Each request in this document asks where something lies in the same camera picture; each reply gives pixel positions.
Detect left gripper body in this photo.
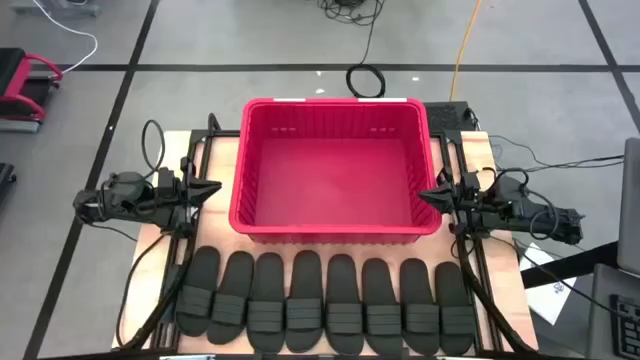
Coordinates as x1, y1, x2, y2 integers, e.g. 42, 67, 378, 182
158, 157, 197, 227

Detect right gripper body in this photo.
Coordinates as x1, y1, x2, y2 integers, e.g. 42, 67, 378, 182
442, 167, 484, 235

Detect red plastic bin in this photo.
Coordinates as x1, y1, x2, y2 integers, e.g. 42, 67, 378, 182
228, 97, 444, 246

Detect black perforated box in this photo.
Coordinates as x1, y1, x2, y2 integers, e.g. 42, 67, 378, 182
423, 101, 475, 134

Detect black bar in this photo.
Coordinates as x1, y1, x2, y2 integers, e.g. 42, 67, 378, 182
519, 239, 621, 290

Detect white paper sheet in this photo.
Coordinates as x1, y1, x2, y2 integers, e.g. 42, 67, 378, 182
518, 242, 580, 326

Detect grey monitor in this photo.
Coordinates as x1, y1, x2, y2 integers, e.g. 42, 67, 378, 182
615, 137, 640, 277

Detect black chair part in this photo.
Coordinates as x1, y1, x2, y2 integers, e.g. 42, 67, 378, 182
0, 162, 18, 207

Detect grey desk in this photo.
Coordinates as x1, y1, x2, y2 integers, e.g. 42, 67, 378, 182
584, 263, 640, 360

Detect red and black cart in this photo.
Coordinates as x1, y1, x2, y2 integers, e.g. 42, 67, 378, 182
0, 47, 65, 135

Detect black keyboard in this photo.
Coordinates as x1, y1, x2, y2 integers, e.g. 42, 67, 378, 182
608, 293, 640, 360

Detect grey stand base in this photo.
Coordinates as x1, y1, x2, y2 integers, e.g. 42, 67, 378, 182
9, 0, 101, 18

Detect black aluminium frame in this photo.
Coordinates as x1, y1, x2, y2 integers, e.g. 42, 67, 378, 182
428, 128, 539, 354
119, 112, 242, 351

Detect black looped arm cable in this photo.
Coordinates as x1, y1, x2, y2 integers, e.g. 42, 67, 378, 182
141, 118, 167, 176

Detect long black cable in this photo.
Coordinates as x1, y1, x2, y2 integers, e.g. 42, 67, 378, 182
115, 232, 169, 350

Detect black coiled cable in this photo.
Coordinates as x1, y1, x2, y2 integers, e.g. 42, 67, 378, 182
344, 19, 387, 100

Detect thin black cables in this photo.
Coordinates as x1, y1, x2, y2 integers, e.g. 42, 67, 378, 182
487, 133, 626, 174

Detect yellow cable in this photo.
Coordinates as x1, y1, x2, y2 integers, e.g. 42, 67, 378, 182
448, 0, 484, 102

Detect white cable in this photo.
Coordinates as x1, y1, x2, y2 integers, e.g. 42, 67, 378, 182
30, 0, 99, 75

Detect tangled black cables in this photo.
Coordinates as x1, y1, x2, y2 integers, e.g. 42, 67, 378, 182
315, 0, 387, 26

